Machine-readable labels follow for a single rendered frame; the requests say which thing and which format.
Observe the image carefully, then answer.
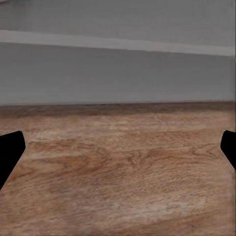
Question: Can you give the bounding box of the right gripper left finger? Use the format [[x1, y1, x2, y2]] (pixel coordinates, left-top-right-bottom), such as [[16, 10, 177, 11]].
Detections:
[[0, 131, 26, 190]]

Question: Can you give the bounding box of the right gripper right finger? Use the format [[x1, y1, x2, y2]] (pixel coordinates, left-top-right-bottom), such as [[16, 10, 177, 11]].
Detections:
[[220, 131, 236, 169]]

